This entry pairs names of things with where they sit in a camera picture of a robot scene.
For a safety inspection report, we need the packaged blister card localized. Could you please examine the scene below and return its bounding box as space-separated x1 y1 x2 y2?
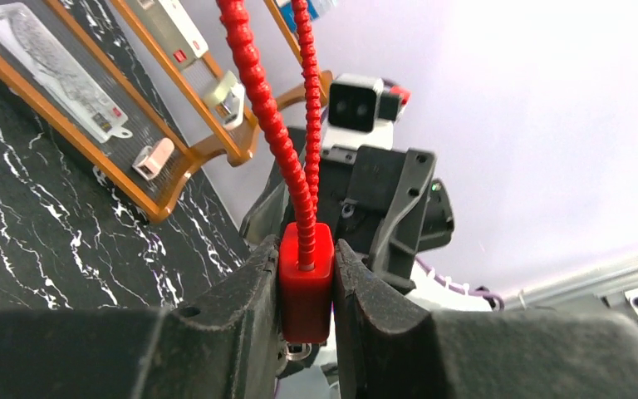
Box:
0 2 133 144

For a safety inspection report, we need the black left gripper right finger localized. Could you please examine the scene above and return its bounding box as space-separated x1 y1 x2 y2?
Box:
334 241 638 398

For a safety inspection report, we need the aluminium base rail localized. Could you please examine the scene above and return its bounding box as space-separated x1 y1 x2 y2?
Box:
506 254 638 325

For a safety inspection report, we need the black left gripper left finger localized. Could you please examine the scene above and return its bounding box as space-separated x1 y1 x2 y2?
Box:
0 236 280 398

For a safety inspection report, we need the orange wooden shelf rack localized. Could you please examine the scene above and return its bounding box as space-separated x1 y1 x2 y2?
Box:
0 0 336 224

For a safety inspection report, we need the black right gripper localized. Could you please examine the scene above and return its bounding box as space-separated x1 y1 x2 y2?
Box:
239 145 436 294

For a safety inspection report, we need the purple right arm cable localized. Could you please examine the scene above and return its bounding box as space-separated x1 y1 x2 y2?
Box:
415 255 506 309

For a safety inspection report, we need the red cable padlock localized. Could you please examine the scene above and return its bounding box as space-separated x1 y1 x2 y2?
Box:
217 1 334 343

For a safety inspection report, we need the white red staple box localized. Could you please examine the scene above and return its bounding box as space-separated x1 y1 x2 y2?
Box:
128 0 209 71

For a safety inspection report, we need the small pink white eraser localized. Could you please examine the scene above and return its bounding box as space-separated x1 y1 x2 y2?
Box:
132 137 175 181

